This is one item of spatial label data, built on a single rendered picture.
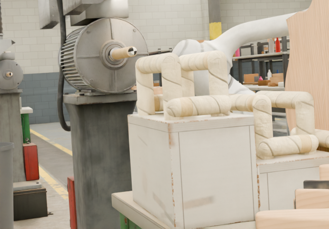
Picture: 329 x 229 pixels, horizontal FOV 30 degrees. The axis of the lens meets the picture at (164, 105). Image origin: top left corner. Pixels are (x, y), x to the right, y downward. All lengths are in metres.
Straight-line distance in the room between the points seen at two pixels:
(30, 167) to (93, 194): 3.35
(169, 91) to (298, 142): 0.24
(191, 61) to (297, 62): 0.30
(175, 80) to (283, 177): 0.24
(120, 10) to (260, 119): 1.14
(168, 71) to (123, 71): 1.06
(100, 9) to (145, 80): 0.97
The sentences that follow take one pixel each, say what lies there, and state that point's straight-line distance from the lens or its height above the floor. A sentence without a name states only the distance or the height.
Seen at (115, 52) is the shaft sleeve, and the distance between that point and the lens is 1.96.
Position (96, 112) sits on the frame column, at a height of 1.06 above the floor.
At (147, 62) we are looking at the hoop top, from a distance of 1.08.
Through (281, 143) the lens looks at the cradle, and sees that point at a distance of 1.06.
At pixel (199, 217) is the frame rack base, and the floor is 0.95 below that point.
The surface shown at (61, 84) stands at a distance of 2.35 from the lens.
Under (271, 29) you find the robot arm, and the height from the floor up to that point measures 1.28.
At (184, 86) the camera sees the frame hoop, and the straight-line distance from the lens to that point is 1.18.
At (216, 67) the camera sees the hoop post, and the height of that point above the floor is 1.18.
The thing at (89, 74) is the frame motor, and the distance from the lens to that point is 2.03.
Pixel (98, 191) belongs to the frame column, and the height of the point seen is 0.78.
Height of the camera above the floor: 1.18
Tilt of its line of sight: 3 degrees down
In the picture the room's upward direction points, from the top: 4 degrees counter-clockwise
